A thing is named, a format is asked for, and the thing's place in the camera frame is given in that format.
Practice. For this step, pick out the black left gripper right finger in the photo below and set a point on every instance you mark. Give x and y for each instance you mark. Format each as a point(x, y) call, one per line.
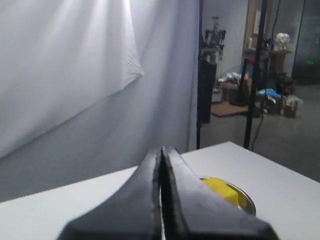
point(195, 212)

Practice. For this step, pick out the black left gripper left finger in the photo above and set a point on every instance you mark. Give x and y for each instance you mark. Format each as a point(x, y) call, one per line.
point(133, 212)

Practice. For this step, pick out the yellow sponge block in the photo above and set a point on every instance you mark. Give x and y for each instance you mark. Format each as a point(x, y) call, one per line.
point(222, 189)

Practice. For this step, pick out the round stainless steel dish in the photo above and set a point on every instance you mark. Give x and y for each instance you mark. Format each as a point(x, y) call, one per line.
point(245, 202)

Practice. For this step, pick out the pile of cardboard boxes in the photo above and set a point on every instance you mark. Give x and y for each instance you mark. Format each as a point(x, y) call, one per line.
point(274, 96)

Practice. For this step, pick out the grey backdrop cloth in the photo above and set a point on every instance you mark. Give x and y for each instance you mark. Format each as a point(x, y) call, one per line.
point(88, 86)

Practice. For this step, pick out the black tall cabinet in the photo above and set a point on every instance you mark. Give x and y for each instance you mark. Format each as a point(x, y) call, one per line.
point(207, 80)

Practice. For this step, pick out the wooden shelf with items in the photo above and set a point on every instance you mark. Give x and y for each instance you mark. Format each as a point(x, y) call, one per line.
point(278, 51)

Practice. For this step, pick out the black backdrop stand pole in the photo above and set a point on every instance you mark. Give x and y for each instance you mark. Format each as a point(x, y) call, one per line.
point(199, 60)

